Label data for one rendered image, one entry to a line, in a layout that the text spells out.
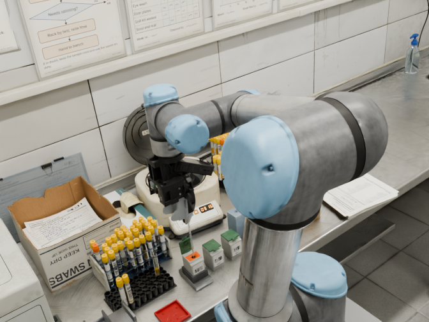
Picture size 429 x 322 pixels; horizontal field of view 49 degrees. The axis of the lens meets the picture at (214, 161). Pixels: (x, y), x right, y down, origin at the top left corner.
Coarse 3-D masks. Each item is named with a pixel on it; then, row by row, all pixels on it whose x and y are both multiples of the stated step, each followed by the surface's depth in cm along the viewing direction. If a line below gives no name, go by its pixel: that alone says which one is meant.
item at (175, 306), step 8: (168, 304) 121; (176, 304) 121; (160, 312) 119; (168, 312) 119; (176, 312) 119; (184, 312) 119; (160, 320) 116; (168, 320) 117; (176, 320) 117; (184, 320) 116
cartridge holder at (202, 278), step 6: (180, 270) 130; (186, 270) 127; (204, 270) 126; (186, 276) 128; (192, 276) 125; (198, 276) 125; (204, 276) 127; (210, 276) 127; (192, 282) 126; (198, 282) 126; (204, 282) 125; (210, 282) 127; (198, 288) 125
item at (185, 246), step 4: (184, 236) 126; (184, 240) 126; (188, 240) 126; (180, 244) 125; (184, 244) 126; (188, 244) 127; (180, 248) 125; (184, 248) 126; (188, 248) 127; (184, 252) 127
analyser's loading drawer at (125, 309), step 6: (126, 306) 114; (102, 312) 112; (114, 312) 116; (120, 312) 115; (126, 312) 115; (132, 312) 112; (102, 318) 113; (108, 318) 110; (114, 318) 114; (120, 318) 114; (126, 318) 114; (132, 318) 113
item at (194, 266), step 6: (198, 252) 126; (186, 258) 125; (192, 258) 125; (198, 258) 125; (186, 264) 126; (192, 264) 124; (198, 264) 124; (204, 264) 126; (192, 270) 124; (198, 270) 125
